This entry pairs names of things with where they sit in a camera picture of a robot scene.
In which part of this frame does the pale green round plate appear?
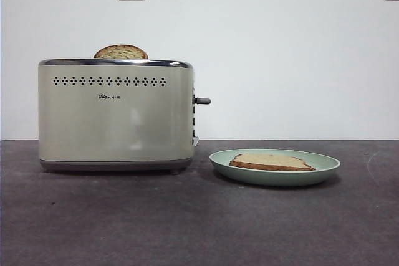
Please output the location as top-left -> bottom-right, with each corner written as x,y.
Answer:
209,148 -> 342,188

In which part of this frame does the cream two-slot toaster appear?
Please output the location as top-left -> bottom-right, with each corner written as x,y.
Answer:
37,58 -> 212,175

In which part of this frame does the brown toast slice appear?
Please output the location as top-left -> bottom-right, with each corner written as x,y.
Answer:
93,44 -> 149,60
229,153 -> 317,172

